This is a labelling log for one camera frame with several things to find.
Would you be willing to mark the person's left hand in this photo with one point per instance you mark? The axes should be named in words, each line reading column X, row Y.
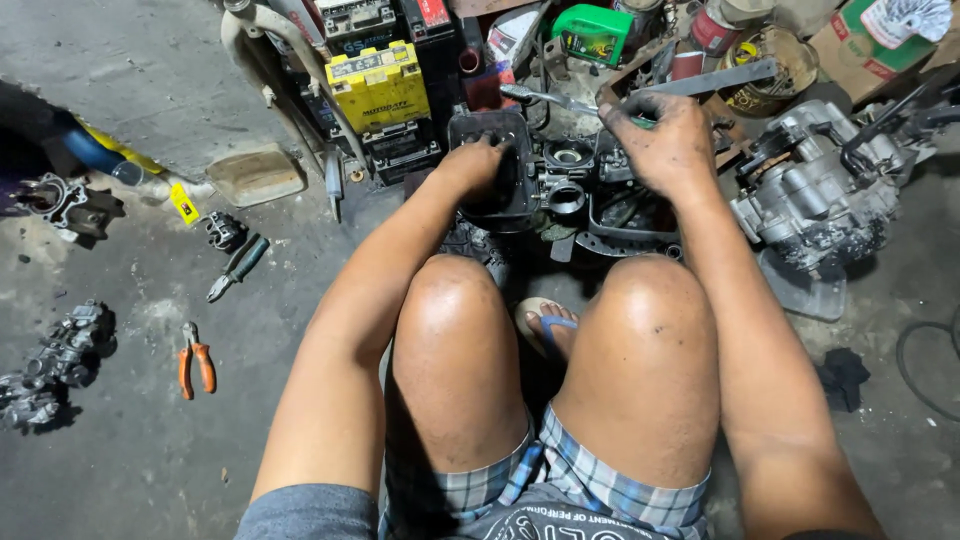
column 469, row 166

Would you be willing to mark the person's right hand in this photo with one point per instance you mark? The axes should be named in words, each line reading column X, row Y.
column 664, row 146

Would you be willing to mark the person's right fingers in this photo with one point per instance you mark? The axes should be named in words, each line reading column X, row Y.
column 630, row 109

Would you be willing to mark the person's left fingers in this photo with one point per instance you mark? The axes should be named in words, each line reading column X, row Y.
column 491, row 146

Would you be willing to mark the grey metal carburetor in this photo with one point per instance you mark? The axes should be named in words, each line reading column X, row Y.
column 577, row 172

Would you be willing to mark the green oil bottle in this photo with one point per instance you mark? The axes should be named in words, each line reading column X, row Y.
column 592, row 31

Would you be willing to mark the flat grey metal bar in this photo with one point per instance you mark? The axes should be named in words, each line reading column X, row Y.
column 712, row 81

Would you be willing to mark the black battery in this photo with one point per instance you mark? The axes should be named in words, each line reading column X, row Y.
column 397, row 150

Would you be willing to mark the red can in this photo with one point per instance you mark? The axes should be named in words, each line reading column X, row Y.
column 712, row 26

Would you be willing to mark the yellow battery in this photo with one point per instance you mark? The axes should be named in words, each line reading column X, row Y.
column 379, row 86

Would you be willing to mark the round tin of parts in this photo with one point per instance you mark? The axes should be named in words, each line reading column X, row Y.
column 772, row 71

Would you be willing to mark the silver motorcycle engine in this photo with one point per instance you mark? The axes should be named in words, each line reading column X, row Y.
column 821, row 184

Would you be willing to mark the beige plastic tray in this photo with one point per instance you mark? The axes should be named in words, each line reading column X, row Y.
column 255, row 176

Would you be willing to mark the grey metal plate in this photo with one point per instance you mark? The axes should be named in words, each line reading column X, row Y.
column 802, row 289

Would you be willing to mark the cardboard box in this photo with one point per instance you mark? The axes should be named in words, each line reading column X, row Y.
column 877, row 45

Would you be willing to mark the small black metal part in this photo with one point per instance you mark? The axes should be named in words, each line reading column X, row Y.
column 223, row 230

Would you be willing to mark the yellow tag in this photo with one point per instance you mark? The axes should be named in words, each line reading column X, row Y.
column 184, row 203

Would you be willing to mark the plaid shorts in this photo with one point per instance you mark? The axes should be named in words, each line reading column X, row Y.
column 540, row 480

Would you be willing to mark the black rag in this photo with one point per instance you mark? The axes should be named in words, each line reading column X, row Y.
column 844, row 379

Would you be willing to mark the dark metal engine part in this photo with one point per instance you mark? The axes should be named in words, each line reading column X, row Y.
column 67, row 206

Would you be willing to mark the dirty carburetor assembly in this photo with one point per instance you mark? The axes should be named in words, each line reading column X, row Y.
column 56, row 364

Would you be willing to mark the white motorcycle frame tube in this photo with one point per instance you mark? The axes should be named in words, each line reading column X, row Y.
column 292, row 75

